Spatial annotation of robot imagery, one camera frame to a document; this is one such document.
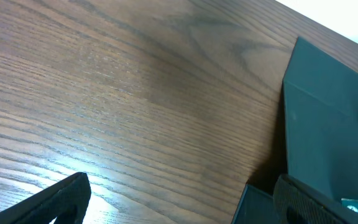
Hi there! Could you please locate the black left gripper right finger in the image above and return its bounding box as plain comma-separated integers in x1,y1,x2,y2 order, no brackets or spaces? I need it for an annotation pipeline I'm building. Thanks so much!
273,174,358,224

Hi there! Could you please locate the black gift box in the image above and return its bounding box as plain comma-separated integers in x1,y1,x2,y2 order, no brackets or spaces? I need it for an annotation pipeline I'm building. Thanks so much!
232,38,358,223

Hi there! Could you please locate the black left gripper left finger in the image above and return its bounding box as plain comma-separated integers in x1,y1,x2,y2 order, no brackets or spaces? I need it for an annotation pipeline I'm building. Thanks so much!
0,172,91,224

